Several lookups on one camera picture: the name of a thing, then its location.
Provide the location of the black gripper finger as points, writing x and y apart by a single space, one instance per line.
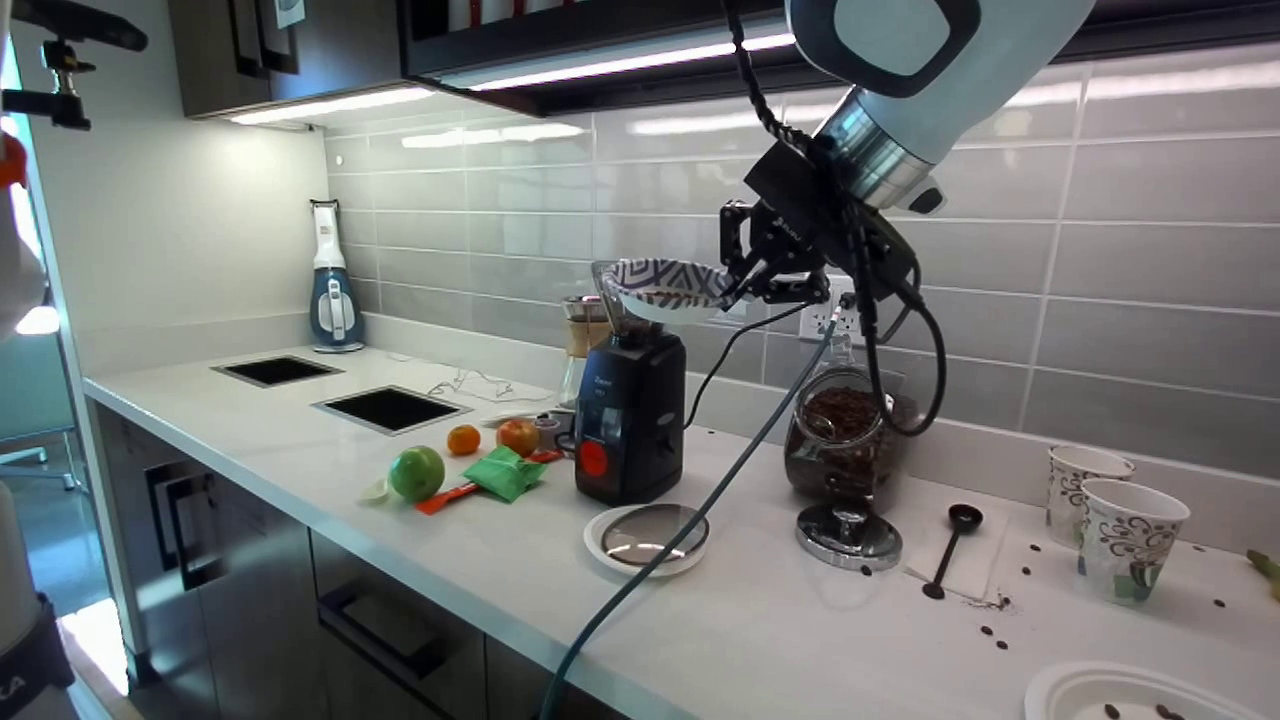
745 242
775 291

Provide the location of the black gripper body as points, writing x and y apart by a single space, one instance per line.
798 245

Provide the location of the coffee filter with grounds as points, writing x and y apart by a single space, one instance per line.
652 286

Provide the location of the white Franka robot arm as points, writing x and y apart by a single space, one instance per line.
932 80

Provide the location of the glass jar of coffee beans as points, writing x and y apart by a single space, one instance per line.
843 447

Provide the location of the black coffee grinder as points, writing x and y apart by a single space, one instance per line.
624 424

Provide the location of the white paper plate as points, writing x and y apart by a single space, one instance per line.
1067 693

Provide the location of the chrome jar lid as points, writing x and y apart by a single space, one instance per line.
853 546

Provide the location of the white round grinder lid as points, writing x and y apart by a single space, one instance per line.
624 540

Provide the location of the red apple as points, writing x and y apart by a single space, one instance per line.
519 436

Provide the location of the black measuring spoon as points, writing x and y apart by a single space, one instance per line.
965 516

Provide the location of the green crumpled packet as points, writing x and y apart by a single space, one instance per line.
504 474

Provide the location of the small orange fruit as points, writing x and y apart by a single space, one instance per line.
465 443

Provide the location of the patterned paper cup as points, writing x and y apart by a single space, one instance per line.
1133 546
1067 486

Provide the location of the black overhead shelf unit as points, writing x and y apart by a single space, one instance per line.
440 52

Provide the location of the orange red sachet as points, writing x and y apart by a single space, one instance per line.
445 503

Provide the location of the green apple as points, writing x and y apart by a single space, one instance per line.
416 479

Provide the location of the glass bottle by sink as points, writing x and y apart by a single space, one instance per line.
334 313

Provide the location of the white plastic spoon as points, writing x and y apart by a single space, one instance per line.
372 492

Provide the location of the dark base cabinet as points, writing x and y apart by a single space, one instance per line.
266 603

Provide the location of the white wall outlet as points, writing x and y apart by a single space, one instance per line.
819 320

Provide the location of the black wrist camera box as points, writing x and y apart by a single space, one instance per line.
843 214

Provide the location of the dark upper wall cabinet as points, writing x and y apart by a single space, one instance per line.
214 52

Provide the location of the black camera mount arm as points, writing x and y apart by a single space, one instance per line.
80 22

